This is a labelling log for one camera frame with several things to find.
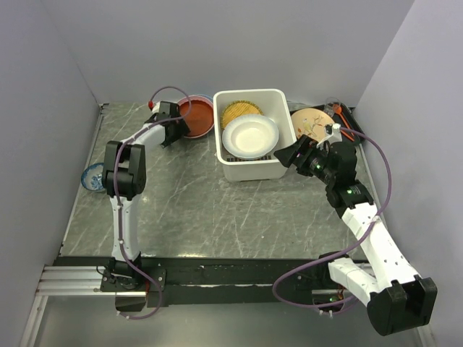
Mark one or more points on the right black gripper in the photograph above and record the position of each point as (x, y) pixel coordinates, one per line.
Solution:
(308, 148)

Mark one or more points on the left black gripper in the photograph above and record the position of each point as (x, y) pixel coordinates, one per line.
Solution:
(182, 131)

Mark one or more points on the red round plate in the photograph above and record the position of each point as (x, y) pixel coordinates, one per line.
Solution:
(200, 120)

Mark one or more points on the white plate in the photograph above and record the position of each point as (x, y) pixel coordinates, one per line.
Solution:
(250, 136)

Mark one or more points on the round bamboo mat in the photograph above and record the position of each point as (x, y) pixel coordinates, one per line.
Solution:
(236, 109)

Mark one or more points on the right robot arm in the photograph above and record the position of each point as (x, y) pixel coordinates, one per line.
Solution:
(397, 298)

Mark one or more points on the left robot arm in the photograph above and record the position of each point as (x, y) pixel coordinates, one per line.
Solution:
(124, 178)

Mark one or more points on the white plastic bin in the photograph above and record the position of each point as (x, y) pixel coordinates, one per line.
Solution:
(272, 103)

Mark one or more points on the beige bird pattern plate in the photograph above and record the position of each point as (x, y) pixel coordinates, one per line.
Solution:
(311, 122)

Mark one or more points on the blue yellow pattern plate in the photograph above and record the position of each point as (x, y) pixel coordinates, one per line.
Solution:
(204, 97)

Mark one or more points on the orange plastic fork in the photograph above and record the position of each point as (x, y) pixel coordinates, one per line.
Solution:
(348, 136)

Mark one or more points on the clear plastic cup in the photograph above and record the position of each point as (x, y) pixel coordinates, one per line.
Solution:
(328, 105)

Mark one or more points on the black tray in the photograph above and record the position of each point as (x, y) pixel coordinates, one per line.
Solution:
(355, 126)

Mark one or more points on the orange plastic spoon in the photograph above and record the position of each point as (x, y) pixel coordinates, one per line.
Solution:
(345, 117)

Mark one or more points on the blue white small bowl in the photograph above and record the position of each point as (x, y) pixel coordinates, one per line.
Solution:
(91, 178)

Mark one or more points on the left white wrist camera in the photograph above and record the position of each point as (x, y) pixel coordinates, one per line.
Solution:
(153, 106)

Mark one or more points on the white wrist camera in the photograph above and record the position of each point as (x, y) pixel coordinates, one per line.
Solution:
(332, 135)
(153, 106)

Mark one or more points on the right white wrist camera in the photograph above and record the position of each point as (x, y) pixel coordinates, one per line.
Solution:
(332, 135)

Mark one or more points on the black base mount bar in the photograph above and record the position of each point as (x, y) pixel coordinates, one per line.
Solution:
(225, 281)

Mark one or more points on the aluminium rail frame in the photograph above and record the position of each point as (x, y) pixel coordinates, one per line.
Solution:
(80, 281)

